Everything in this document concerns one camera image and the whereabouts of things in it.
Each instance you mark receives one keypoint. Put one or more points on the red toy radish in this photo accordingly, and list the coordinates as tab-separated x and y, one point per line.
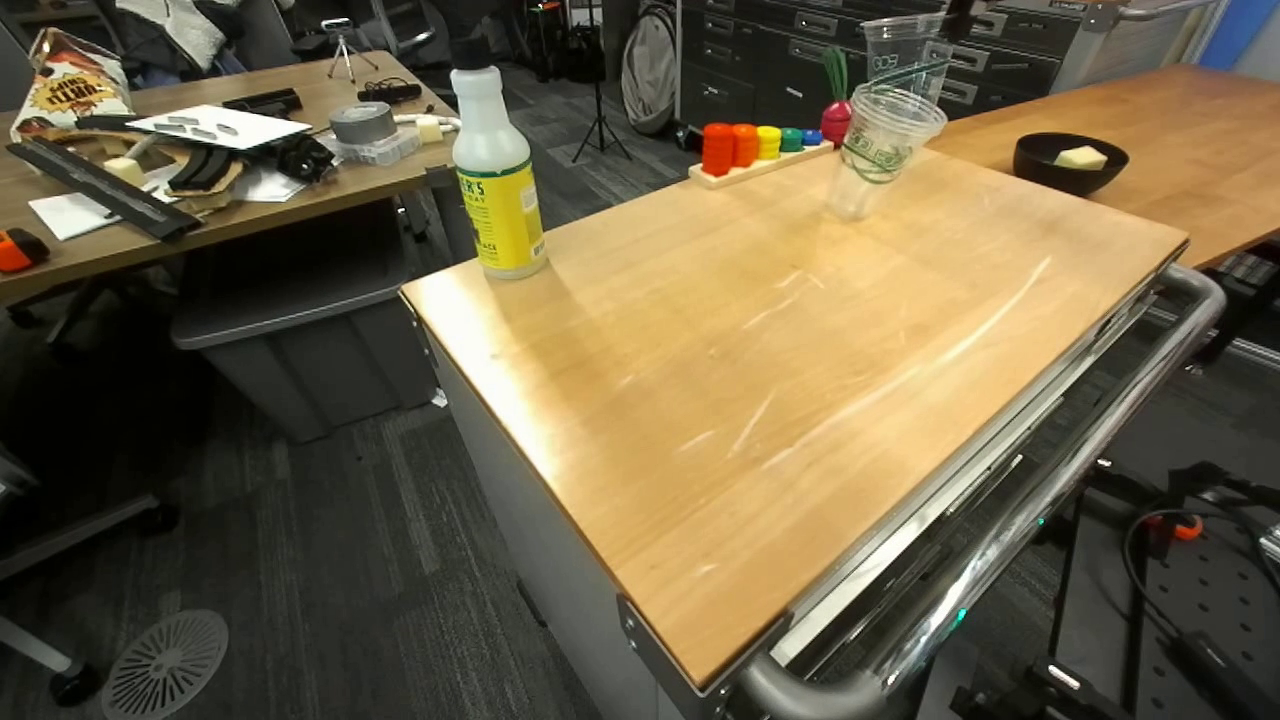
837	120

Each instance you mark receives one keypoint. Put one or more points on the spray bottle yellow label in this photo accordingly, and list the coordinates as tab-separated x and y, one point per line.
492	168

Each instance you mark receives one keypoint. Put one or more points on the grey tape roll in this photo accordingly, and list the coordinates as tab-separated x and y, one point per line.
360	120

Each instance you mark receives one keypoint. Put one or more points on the black bowl with butter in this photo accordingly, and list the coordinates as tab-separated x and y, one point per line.
1071	160

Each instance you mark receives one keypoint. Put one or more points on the yellow stacking disc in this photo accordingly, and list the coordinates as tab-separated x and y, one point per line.
769	141

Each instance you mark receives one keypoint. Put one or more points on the snack chip bag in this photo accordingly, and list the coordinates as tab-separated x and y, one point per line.
68	76

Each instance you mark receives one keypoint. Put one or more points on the black keyboard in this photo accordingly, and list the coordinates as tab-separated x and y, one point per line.
93	198

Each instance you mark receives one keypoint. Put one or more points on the orange stacking disc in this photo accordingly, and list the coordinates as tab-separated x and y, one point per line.
746	144

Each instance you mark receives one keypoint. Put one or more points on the brown office desk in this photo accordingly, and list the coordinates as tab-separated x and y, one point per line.
216	209

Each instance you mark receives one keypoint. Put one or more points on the orange-red stacking disc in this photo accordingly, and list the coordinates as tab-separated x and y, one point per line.
718	151

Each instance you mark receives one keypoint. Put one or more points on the metal cart handle rail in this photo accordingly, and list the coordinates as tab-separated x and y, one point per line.
881	620

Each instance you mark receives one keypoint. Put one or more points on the clear plastic cup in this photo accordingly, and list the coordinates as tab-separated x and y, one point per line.
904	54
891	127

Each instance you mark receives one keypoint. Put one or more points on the white paper sheet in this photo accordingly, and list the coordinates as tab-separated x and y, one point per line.
216	127

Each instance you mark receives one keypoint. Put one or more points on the green stacking disc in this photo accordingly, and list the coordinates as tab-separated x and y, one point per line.
789	139

